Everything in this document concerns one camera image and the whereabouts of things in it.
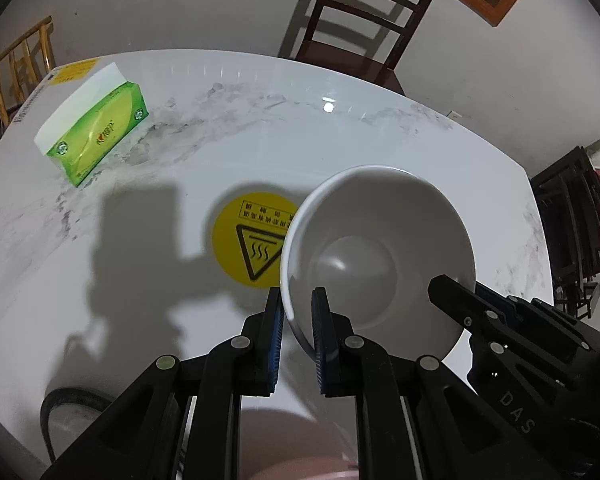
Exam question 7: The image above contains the dark wooden chair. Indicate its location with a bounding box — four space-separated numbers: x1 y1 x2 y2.
292 0 438 96

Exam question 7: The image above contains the white ceramic bowl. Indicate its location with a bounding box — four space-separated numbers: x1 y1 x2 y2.
279 164 477 363

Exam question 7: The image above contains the rectangular yellow label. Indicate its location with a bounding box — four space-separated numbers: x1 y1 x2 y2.
46 57 104 86

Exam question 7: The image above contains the green tissue pack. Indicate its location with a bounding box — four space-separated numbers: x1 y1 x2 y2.
34 62 150 188

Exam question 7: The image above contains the pink bowl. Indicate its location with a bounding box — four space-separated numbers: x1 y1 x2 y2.
239 406 363 480

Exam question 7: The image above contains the black round ring object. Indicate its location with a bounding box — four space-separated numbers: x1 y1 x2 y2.
40 386 126 463

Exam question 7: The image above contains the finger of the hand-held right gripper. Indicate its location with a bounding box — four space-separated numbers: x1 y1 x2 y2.
427 274 519 357
475 283 582 347

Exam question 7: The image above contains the stack of dark wooden chairs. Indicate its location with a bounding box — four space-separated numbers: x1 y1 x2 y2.
530 145 600 321

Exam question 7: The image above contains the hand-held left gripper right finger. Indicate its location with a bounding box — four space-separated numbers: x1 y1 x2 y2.
311 287 556 480

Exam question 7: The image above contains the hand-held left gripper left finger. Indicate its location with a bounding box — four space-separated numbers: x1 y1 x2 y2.
40 287 286 480

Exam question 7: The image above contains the round yellow warning sticker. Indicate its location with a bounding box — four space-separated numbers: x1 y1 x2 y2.
211 193 301 289

